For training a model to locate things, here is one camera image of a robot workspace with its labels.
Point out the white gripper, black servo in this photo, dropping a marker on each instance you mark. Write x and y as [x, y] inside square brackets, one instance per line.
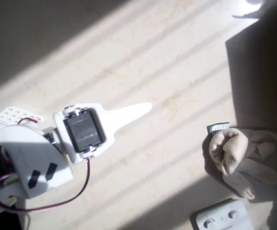
[83, 130]

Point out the beige knitted glove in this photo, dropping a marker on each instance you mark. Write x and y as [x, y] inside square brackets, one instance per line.
[231, 148]

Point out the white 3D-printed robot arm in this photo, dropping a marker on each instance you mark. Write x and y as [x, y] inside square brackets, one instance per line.
[14, 134]

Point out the small green white card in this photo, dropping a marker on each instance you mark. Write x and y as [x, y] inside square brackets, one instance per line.
[218, 127]

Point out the white device with knobs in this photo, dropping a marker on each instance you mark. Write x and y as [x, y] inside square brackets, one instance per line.
[219, 210]

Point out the white perforated base plate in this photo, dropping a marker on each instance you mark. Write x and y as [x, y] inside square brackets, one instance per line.
[11, 113]

